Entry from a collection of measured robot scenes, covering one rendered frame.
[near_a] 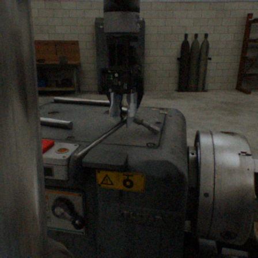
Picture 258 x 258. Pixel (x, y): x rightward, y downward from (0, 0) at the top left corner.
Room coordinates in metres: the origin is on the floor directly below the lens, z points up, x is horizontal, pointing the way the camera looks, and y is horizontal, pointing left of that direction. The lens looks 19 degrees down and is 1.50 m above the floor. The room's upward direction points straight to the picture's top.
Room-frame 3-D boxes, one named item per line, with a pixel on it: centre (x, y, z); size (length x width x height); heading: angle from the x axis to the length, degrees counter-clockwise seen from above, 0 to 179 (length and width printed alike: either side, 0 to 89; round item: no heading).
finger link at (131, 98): (0.54, 0.00, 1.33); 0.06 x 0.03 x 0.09; 168
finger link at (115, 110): (0.55, 0.03, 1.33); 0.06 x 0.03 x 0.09; 168
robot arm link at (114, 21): (0.55, 0.01, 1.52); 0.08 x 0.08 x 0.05
